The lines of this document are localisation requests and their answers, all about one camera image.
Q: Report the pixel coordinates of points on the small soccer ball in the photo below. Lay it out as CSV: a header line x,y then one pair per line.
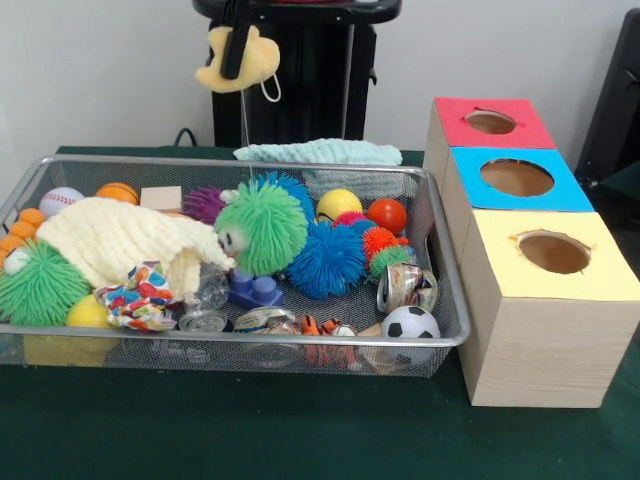
x,y
410,322

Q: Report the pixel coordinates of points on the cream waffle cloth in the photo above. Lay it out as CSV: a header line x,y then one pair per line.
x,y
120,240

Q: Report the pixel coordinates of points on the large blue spiky ball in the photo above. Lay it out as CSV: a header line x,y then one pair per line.
x,y
328,260

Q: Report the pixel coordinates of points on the dark green tablecloth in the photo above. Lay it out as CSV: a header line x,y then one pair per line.
x,y
300,430

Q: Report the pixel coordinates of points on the multicoloured patterned cloth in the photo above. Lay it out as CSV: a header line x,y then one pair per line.
x,y
140,300

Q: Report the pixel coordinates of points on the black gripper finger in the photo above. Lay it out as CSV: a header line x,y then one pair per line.
x,y
238,45

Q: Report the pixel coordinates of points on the mint green cloth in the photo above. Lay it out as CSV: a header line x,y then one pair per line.
x,y
320,151

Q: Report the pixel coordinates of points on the white baseball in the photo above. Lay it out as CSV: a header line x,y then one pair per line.
x,y
60,200

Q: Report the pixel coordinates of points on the green spiky ball with face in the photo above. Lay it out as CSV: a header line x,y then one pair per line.
x,y
265,228

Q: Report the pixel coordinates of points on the clear mesh bin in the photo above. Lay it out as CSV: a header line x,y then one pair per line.
x,y
250,356

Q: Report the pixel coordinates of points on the yellow plush toy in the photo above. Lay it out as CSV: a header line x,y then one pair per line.
x,y
262,62

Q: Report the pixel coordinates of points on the red ball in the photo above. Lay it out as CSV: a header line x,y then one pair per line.
x,y
387,215

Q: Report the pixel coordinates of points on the wooden box with three holes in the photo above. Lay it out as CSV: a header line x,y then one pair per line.
x,y
545,330

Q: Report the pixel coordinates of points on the small orange basketball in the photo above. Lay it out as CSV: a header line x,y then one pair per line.
x,y
118,192

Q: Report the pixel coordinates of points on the yellow-green ball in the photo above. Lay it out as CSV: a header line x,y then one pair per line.
x,y
338,205

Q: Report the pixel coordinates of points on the black chair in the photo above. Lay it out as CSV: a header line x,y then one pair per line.
x,y
618,110

